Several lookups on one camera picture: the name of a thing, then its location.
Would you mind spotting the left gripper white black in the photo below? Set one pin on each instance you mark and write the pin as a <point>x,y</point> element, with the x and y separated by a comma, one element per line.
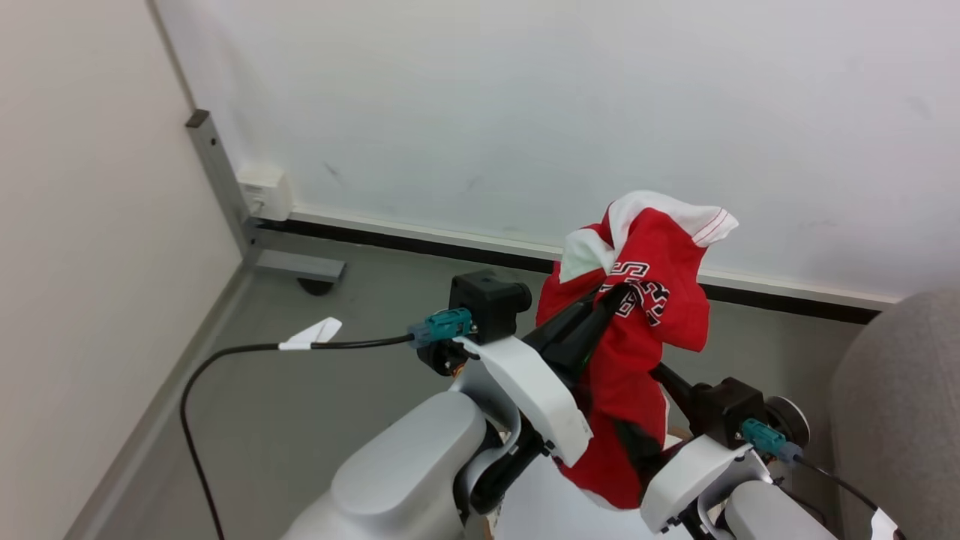
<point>536,397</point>

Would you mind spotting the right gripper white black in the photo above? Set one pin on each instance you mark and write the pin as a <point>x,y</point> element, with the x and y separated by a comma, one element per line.
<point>686,472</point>

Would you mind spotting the red sports garment white trim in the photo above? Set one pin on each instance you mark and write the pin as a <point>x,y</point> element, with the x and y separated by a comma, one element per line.
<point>637,330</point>

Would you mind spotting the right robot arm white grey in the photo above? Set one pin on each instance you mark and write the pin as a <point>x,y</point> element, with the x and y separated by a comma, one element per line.
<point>772,517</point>

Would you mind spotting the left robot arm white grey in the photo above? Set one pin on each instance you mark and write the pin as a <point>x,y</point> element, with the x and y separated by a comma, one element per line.
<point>409,472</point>

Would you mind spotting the grey fabric sofa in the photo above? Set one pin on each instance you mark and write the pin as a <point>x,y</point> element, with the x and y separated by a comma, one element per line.
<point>900,420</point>

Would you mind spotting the grey floor skirting strip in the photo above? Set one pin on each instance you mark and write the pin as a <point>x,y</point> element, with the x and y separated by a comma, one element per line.
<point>150,420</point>

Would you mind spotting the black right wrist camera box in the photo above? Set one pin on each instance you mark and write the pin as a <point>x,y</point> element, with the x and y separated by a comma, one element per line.
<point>726,409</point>

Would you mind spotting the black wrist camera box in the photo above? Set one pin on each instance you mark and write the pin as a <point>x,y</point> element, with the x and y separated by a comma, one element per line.
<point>489,300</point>
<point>726,409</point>

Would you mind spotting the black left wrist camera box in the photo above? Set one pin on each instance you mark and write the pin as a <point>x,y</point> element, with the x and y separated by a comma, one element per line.
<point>489,300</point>

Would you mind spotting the white and black wall skirting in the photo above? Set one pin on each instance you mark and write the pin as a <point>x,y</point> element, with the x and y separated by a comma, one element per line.
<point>450,238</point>

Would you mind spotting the black frame foot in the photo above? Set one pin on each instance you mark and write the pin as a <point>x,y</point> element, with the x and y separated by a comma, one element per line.
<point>315,286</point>

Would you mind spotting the white wall socket box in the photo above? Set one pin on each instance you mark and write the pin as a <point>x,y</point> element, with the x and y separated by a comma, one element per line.
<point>264,191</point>

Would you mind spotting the grey metal frame post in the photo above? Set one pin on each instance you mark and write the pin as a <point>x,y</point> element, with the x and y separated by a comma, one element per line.
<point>221,176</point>

